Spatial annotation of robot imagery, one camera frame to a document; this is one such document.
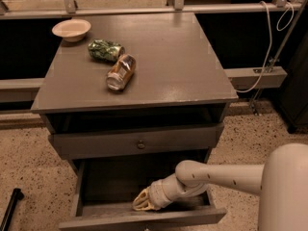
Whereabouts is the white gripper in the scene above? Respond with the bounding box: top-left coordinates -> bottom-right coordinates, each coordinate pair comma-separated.
133,178 -> 175,211

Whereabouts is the grey drawer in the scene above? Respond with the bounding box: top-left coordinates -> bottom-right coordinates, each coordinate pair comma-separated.
59,155 -> 226,231
49,122 -> 224,160

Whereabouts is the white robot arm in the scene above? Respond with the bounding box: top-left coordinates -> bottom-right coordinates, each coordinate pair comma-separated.
133,143 -> 308,231

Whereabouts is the grey top drawer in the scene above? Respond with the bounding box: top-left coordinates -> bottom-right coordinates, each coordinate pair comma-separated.
49,122 -> 224,160

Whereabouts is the grey wooden drawer cabinet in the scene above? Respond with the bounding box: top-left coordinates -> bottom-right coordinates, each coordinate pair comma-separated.
30,12 -> 239,166

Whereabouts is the black bar on floor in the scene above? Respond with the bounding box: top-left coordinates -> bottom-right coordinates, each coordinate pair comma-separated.
0,188 -> 24,231

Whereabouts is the orange soda can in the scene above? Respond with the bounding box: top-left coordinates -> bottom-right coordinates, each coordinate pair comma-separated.
106,54 -> 136,91

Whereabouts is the diagonal metal rod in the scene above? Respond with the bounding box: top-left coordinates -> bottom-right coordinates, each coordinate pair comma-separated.
238,0 -> 308,115

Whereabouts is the green soda can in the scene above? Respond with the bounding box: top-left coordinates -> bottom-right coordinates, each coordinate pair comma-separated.
88,38 -> 125,63

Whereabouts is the dark cabinet at right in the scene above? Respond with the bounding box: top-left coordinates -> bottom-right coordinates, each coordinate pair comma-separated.
278,32 -> 308,134

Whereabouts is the white ceramic bowl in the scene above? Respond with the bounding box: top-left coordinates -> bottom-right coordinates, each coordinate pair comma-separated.
52,19 -> 91,42

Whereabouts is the grey metal railing frame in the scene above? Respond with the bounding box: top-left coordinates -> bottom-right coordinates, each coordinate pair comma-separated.
0,0 -> 308,104

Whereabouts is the white cable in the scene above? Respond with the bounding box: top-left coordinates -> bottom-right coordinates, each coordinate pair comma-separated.
233,0 -> 295,93

